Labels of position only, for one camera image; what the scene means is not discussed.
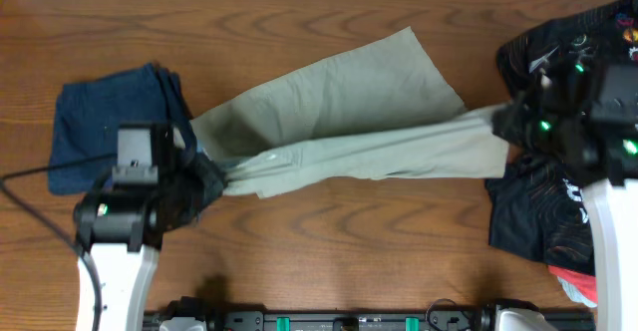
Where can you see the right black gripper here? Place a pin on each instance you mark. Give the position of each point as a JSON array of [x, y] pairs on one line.
[[512, 129]]

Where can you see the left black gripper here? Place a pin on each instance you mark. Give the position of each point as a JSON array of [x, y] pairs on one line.
[[212, 179]]

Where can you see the khaki beige shorts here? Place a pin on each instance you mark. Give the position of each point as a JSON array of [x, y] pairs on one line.
[[380, 111]]

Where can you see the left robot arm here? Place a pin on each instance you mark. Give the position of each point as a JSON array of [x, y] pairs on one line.
[[120, 229]]

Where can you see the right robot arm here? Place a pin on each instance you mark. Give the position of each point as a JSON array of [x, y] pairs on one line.
[[593, 132]]

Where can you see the black printed cycling jersey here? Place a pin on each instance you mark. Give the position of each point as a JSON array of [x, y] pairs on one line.
[[537, 207]]

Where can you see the folded navy blue shorts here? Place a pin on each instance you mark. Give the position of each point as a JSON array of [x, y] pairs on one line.
[[88, 114]]

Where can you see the red garment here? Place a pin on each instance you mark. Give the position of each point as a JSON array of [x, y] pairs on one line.
[[579, 288]]

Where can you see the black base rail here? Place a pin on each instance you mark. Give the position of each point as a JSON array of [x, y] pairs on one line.
[[443, 315]]

